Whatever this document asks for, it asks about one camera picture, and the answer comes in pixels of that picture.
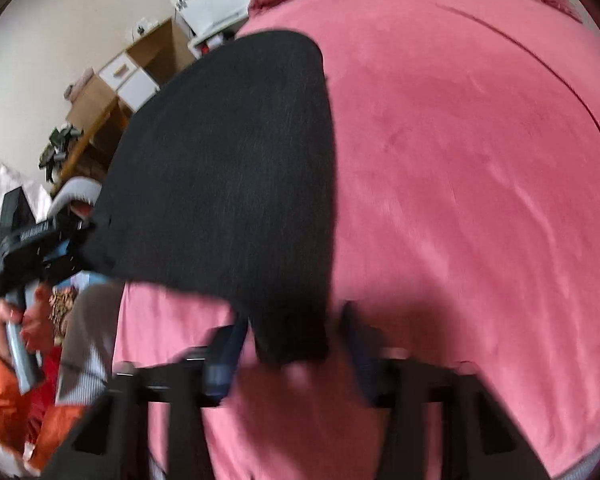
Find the wooden desk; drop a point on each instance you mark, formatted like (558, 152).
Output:
(97, 110)

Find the grey striped cloth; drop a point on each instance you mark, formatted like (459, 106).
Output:
(92, 340)

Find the black pants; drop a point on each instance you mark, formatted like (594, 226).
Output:
(220, 160)

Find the leopard print cloth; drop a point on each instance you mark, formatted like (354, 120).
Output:
(62, 310)

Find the red cloth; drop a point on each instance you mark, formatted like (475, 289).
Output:
(47, 390)

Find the person's left hand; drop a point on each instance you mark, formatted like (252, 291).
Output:
(37, 322)

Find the dark clutter on desk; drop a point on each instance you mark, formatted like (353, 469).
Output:
(60, 150)

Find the wooden cabinet with white drawers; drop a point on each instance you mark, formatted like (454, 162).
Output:
(130, 77)

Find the pink bed blanket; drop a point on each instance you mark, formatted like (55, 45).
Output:
(455, 185)

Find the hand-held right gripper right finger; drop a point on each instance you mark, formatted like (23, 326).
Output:
(354, 342)

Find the grey and white nightstand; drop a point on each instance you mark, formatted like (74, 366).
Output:
(210, 42)

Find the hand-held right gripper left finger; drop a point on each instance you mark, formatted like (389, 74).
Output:
(225, 355)

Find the person's left forearm orange sleeve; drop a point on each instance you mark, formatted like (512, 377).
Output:
(0, 400)

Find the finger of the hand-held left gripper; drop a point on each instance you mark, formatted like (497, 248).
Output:
(62, 255)
(77, 224)

